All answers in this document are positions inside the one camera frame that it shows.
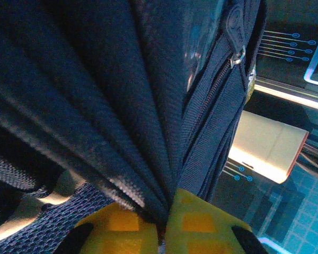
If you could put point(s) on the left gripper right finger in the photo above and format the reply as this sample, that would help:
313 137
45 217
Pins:
201 227

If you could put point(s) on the navy blue backpack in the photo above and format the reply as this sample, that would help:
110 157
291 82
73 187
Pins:
122 92

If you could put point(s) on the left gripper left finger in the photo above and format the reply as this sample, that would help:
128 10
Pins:
122 232

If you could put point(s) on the aluminium frame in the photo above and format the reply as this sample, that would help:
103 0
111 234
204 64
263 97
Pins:
294 96

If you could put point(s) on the pink and cream knife block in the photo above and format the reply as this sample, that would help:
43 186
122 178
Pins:
267 148

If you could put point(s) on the green Fox's candy bag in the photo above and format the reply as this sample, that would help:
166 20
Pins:
250 87

